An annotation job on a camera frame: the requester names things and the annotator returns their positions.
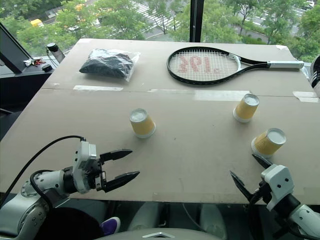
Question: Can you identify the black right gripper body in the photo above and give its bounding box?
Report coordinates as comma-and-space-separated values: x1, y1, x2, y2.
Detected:
248, 180, 274, 209

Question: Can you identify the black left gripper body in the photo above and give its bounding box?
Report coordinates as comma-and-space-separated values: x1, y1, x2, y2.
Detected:
87, 154, 109, 192

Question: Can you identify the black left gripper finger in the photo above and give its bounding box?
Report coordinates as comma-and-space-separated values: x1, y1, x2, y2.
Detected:
102, 170, 141, 193
99, 148, 134, 162

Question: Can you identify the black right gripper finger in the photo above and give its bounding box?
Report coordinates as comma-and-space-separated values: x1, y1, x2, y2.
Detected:
229, 170, 258, 204
251, 153, 274, 170

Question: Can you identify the yellow ribbed paper cup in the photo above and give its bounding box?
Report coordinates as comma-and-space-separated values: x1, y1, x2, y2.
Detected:
232, 93, 260, 124
129, 107, 157, 140
250, 127, 288, 159

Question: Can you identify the purple shoe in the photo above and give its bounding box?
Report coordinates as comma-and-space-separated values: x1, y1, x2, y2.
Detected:
99, 216, 122, 237

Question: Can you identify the dark rounded shape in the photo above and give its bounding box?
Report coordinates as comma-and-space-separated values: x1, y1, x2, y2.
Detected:
43, 206, 105, 240

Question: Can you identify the clear tape strip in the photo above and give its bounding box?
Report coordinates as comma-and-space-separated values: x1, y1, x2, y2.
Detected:
292, 91, 320, 103
73, 84, 124, 92

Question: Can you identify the clear bag with black cloth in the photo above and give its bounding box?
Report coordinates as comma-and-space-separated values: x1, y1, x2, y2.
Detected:
78, 48, 141, 83

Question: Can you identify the black and white striped shoe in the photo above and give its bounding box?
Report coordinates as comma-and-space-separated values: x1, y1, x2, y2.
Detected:
309, 54, 320, 98

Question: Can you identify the black and white tennis racket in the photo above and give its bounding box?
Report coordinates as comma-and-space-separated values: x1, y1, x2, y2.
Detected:
166, 46, 305, 87

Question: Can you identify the dark side desk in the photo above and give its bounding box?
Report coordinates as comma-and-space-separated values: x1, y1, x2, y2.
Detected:
0, 53, 68, 141

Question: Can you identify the black bottle with cap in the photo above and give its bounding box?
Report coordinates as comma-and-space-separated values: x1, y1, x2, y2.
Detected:
45, 42, 66, 66

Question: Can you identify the red and white key bundle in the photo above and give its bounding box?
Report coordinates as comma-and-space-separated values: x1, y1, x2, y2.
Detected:
23, 57, 45, 67

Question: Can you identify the dark slanted monitor panel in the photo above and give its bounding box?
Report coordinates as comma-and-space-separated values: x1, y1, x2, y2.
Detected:
0, 21, 33, 74

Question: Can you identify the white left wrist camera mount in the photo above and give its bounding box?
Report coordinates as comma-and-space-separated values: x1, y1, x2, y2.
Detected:
71, 140, 97, 194

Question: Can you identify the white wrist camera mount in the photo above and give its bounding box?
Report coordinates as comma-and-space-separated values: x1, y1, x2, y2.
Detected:
71, 140, 97, 194
260, 164, 295, 211

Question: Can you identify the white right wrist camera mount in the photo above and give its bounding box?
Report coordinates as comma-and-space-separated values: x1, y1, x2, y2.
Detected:
260, 164, 295, 211

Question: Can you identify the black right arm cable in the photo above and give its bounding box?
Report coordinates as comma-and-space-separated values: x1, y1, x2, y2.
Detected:
272, 212, 305, 238

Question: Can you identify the black window frame post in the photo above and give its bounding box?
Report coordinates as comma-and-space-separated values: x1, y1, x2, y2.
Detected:
189, 0, 203, 43

